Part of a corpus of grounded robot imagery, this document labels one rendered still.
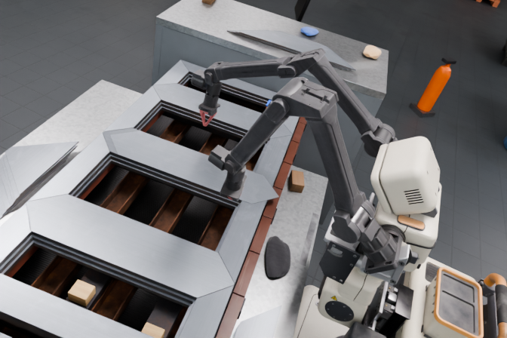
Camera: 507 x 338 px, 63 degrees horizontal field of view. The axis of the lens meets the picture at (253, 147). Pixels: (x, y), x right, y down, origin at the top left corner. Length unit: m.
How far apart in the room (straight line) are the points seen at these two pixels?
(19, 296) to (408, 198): 1.09
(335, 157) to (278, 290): 0.77
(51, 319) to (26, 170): 0.68
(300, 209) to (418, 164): 0.85
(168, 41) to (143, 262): 1.41
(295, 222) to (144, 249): 0.72
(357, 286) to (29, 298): 0.99
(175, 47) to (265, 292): 1.45
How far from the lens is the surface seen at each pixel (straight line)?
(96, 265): 1.41
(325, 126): 0.92
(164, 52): 2.48
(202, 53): 2.38
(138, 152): 1.73
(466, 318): 1.59
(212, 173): 1.67
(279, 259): 1.66
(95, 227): 1.46
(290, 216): 1.86
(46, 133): 2.02
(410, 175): 1.16
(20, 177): 1.76
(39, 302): 1.33
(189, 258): 1.39
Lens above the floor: 2.00
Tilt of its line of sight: 38 degrees down
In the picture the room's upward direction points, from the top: 16 degrees clockwise
